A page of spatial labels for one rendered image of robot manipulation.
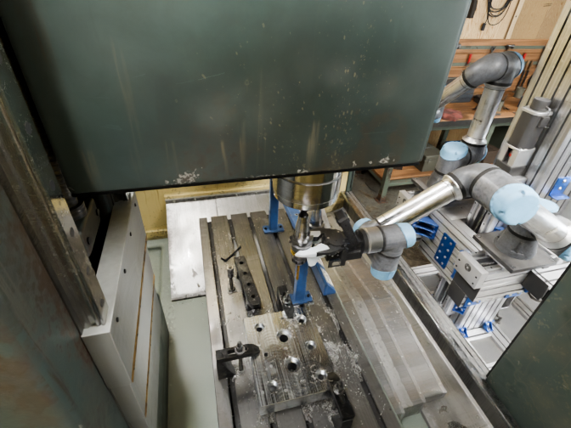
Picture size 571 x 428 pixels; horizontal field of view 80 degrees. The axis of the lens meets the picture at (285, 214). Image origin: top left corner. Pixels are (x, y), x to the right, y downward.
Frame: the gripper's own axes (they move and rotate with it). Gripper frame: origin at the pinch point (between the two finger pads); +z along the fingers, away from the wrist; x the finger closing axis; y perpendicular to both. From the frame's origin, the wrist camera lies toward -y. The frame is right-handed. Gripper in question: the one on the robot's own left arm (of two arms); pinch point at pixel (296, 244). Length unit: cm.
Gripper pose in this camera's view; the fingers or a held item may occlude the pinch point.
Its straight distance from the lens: 91.6
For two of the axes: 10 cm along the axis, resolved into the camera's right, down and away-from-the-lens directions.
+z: -9.7, 1.1, -2.4
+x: -2.5, -5.8, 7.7
